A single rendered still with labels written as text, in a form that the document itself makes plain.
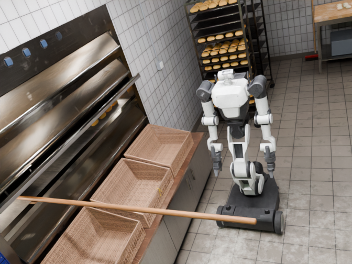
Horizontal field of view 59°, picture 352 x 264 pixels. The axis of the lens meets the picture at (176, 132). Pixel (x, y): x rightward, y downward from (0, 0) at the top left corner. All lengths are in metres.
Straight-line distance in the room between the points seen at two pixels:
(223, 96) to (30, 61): 1.38
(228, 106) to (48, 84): 1.33
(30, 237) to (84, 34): 1.60
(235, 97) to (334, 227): 1.44
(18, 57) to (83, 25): 0.73
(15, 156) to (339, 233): 2.55
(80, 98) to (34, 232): 1.06
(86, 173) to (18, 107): 0.79
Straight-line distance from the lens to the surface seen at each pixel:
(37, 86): 2.38
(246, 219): 1.56
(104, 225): 2.70
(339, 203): 3.29
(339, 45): 5.66
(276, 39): 6.35
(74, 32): 2.73
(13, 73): 2.26
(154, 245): 2.57
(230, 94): 2.40
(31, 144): 2.29
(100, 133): 2.80
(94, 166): 2.73
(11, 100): 2.25
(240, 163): 2.69
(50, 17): 2.58
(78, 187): 2.60
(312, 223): 3.12
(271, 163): 2.69
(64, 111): 2.51
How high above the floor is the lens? 2.35
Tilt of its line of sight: 29 degrees down
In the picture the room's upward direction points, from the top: 18 degrees counter-clockwise
